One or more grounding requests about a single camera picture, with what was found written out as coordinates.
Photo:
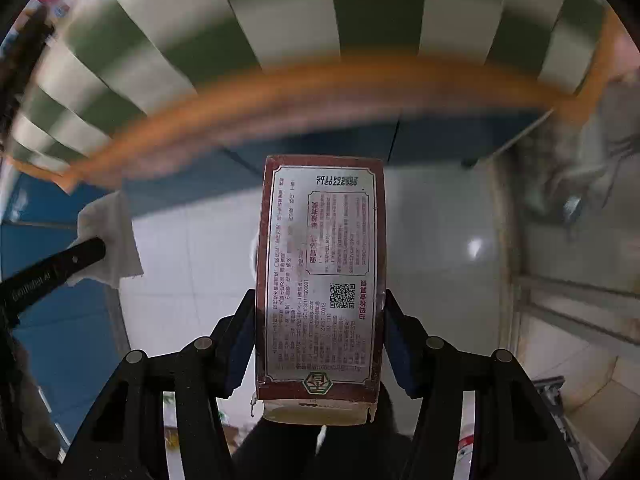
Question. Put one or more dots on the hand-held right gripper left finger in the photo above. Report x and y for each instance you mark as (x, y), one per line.
(240, 350)

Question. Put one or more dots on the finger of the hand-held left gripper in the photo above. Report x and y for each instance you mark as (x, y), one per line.
(82, 255)

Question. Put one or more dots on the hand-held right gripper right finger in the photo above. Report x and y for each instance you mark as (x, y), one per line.
(397, 350)

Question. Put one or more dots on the white tissue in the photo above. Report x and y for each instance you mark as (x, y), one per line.
(112, 240)

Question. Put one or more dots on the red bordered printed box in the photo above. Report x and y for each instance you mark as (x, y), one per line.
(320, 280)

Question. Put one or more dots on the white bottle red label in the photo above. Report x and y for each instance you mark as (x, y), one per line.
(465, 452)

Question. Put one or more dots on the green white striped cloth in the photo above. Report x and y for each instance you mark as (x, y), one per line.
(280, 15)

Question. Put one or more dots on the orange wooden frame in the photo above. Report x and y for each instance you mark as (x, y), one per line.
(300, 87)

